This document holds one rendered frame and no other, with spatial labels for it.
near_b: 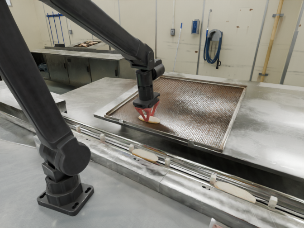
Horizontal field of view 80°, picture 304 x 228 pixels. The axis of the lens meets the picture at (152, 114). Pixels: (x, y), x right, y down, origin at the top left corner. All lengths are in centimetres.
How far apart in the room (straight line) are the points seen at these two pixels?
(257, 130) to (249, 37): 348
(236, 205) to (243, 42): 380
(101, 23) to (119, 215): 46
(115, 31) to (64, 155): 32
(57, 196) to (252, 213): 45
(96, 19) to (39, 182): 48
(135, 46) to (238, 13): 369
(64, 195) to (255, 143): 57
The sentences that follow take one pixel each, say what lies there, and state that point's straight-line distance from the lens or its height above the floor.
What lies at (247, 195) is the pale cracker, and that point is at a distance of 54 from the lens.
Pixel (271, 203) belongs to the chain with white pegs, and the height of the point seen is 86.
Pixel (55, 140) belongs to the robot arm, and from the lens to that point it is 45.
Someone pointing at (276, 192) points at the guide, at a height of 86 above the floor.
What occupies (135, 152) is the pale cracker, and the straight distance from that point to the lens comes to 63.
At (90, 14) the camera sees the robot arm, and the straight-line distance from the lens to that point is 47.
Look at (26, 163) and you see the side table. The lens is 77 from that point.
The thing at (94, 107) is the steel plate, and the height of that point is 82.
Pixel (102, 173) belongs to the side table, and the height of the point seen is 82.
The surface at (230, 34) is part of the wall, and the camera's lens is 418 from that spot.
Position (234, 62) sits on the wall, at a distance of 419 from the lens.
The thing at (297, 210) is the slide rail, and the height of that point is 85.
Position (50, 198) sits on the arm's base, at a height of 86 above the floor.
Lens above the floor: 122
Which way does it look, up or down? 24 degrees down
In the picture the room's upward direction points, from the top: straight up
